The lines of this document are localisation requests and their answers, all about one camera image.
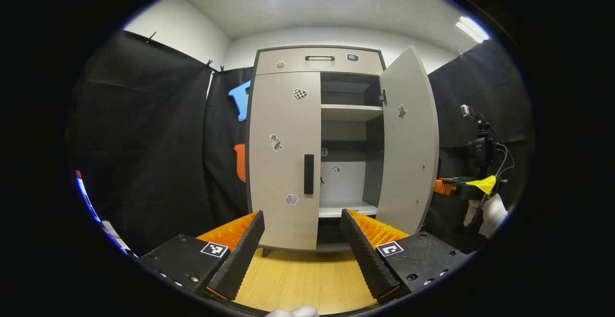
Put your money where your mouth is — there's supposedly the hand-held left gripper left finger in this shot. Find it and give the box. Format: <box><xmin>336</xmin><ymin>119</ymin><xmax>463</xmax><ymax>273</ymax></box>
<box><xmin>139</xmin><ymin>210</ymin><xmax>266</xmax><ymax>302</ymax></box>

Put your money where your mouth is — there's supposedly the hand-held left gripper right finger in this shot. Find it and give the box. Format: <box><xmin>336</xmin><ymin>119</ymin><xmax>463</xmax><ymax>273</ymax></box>
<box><xmin>340</xmin><ymin>208</ymin><xmax>474</xmax><ymax>304</ymax></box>

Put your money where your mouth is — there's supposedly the grey cabinet door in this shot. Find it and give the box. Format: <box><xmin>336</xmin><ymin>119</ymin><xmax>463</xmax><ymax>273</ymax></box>
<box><xmin>376</xmin><ymin>46</ymin><xmax>440</xmax><ymax>235</ymax></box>
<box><xmin>249</xmin><ymin>71</ymin><xmax>321</xmax><ymax>250</ymax></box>

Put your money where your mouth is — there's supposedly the grey double-door shoe cabinet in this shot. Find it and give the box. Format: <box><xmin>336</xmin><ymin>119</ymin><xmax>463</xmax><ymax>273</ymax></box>
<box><xmin>245</xmin><ymin>45</ymin><xmax>388</xmax><ymax>257</ymax></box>

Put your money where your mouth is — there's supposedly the small ceiling light panel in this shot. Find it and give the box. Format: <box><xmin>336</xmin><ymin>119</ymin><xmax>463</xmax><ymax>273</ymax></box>
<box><xmin>455</xmin><ymin>16</ymin><xmax>490</xmax><ymax>44</ymax></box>

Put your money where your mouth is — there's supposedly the black backdrop cloth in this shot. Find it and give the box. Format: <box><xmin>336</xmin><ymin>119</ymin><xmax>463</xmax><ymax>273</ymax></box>
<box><xmin>65</xmin><ymin>30</ymin><xmax>535</xmax><ymax>260</ymax></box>

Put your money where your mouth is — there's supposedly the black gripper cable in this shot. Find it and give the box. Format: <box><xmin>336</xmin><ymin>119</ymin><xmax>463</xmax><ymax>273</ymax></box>
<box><xmin>490</xmin><ymin>125</ymin><xmax>516</xmax><ymax>183</ymax></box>

